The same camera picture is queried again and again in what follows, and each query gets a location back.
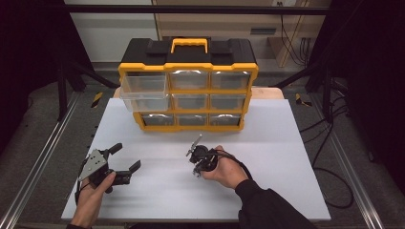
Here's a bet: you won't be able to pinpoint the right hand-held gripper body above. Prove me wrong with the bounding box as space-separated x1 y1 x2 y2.
185 134 220 173

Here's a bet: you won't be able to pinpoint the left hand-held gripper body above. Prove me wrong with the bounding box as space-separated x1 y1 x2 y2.
78 149 132 195

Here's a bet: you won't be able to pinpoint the clear plastic organizer drawer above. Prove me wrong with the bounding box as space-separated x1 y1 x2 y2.
119 74 172 113

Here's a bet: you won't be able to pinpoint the yellow black organizer cabinet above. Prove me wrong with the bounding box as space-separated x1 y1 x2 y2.
117 37 260 133

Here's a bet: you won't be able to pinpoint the person's right hand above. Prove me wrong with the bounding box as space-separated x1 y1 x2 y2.
201 145 249 190

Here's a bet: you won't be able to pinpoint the person's left hand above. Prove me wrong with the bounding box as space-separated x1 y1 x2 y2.
71 171 117 227

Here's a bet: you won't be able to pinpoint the grid of clear drawers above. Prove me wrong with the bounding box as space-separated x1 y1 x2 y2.
140 69 252 127

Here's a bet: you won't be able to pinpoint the light wooden board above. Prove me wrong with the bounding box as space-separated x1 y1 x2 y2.
113 87 285 100

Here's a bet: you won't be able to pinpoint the black curtain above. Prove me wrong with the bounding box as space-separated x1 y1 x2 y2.
0 0 94 154
309 0 405 192

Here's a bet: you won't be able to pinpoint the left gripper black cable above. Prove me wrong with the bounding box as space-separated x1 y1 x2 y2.
74 158 89 206

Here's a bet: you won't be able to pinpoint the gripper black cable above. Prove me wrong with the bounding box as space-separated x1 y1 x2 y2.
74 158 89 206
208 149 355 210

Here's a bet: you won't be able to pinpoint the aluminium rail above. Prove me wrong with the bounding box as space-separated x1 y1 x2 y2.
0 92 81 229
309 94 387 229

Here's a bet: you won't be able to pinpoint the black frame strut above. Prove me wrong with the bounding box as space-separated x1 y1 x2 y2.
273 59 335 122
56 59 120 122

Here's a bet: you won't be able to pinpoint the black floor cables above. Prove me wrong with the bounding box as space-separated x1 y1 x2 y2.
299 77 352 160

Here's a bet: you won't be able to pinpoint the black horizontal frame bar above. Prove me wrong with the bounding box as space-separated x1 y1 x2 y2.
63 4 332 15

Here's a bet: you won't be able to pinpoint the hanging black wall cables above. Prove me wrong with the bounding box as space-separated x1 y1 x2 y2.
276 1 312 67

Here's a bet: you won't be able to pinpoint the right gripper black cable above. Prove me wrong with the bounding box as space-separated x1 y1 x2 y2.
208 149 355 210

